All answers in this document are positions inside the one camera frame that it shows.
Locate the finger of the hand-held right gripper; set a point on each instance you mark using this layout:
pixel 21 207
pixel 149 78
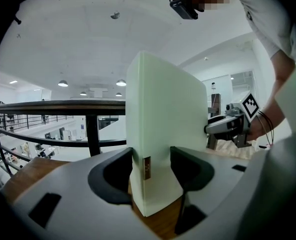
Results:
pixel 220 126

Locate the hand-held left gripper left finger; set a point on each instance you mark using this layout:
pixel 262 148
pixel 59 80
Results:
pixel 73 181

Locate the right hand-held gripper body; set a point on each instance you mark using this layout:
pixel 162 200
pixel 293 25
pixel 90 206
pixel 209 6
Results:
pixel 250 106

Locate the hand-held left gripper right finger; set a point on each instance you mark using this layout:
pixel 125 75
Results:
pixel 222 174

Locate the pale green box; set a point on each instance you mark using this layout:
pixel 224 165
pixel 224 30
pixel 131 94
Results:
pixel 167 109

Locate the person's right forearm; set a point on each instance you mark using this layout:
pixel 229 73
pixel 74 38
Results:
pixel 280 84

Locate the dome ceiling lamp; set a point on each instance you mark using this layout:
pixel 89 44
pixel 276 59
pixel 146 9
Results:
pixel 83 93
pixel 63 83
pixel 121 82
pixel 118 94

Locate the person's grey t-shirt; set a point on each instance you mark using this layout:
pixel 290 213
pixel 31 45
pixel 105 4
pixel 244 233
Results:
pixel 270 16

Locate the round ceiling detector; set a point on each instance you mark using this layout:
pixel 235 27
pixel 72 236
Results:
pixel 115 14

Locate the black railing with wooden rail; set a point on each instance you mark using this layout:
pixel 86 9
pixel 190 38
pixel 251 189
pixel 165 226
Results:
pixel 63 106

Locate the black head-mounted camera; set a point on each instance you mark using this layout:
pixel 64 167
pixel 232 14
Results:
pixel 184 7

